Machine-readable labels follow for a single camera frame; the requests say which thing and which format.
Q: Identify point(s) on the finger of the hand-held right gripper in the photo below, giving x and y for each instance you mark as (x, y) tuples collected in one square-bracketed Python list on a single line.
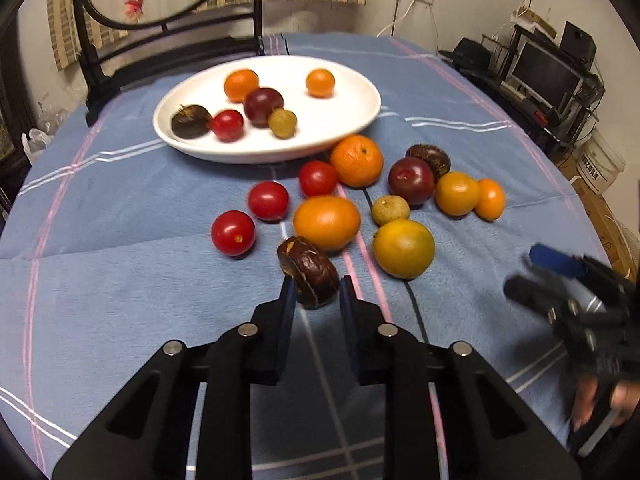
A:
[(530, 294), (555, 259)]

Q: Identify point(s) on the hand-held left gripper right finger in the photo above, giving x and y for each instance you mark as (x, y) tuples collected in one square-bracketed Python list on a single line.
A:
[(347, 327)]

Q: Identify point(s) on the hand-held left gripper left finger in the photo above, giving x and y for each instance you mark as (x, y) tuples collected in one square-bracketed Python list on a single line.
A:
[(287, 322)]

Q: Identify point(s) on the dark brown water chestnut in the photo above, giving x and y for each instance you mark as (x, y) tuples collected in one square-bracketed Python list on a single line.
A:
[(432, 154), (191, 121), (308, 272)]

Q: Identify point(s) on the small orange tangerine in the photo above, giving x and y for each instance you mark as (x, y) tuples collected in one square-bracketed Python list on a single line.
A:
[(320, 83), (491, 199)]

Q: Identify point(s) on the yellow-orange citrus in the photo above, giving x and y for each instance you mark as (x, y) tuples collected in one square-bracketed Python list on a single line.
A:
[(403, 248)]

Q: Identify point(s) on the red cherry tomato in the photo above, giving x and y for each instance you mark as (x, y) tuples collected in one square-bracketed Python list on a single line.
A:
[(233, 233), (318, 178), (268, 200), (227, 125)]

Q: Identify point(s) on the large oval orange tangerine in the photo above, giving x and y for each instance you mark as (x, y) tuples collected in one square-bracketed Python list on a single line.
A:
[(327, 223)]

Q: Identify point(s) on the orange tomato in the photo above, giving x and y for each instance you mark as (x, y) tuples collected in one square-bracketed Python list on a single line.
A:
[(456, 193)]

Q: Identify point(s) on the yellow longan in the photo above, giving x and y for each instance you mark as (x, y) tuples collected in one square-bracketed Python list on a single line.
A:
[(390, 209), (282, 123)]

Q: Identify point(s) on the dark red plum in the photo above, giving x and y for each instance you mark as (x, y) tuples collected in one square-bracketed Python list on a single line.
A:
[(263, 106), (411, 180)]

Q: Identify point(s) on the large dimpled orange tangerine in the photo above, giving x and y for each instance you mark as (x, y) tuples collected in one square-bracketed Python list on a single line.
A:
[(357, 160)]

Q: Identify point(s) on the white oval plate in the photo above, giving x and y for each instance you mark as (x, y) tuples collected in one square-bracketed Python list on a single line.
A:
[(345, 110)]

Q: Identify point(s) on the person's right hand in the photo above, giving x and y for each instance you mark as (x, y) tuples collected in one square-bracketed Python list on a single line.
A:
[(585, 400)]

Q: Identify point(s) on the cardboard box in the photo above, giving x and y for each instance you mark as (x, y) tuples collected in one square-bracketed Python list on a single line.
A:
[(597, 210)]

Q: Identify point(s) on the white plastic bucket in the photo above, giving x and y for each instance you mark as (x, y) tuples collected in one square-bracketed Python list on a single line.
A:
[(602, 160)]

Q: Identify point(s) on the black desk rack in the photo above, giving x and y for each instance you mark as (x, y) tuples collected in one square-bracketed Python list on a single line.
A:
[(592, 95)]

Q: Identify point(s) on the blue striped tablecloth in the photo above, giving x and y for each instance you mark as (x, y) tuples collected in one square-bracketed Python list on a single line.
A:
[(125, 260)]

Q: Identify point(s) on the computer monitor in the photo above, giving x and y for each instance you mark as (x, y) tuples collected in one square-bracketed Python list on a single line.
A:
[(542, 72)]

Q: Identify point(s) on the black speaker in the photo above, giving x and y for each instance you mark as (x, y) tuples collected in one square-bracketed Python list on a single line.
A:
[(577, 42)]

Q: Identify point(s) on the clear plastic bag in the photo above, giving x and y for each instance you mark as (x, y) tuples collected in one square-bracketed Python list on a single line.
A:
[(36, 142)]

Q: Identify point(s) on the dark wooden cabinet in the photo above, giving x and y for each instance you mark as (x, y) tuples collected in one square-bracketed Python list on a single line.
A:
[(15, 110)]

